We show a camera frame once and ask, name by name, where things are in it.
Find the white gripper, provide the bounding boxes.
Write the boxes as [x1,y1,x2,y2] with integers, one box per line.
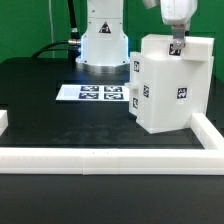
[160,0,198,49]

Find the white cabinet top block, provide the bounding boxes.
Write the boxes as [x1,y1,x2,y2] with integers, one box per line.
[141,34,214,61]

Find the white cabinet body box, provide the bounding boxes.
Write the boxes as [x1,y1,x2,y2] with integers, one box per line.
[135,55,214,134]

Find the white cabinet door panel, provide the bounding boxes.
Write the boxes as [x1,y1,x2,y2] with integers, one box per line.
[125,52,142,116]

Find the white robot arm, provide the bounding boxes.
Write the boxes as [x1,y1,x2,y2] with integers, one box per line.
[76,0,198,74]

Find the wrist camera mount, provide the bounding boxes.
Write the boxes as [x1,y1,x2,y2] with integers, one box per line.
[142,0,160,9]

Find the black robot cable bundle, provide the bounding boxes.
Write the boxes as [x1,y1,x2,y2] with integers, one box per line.
[31,0,83,59]

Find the white marker base plate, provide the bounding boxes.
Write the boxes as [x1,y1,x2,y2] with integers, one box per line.
[56,84,129,102]

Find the white U-shaped fence frame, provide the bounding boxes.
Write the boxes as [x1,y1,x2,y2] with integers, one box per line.
[0,113,224,175]

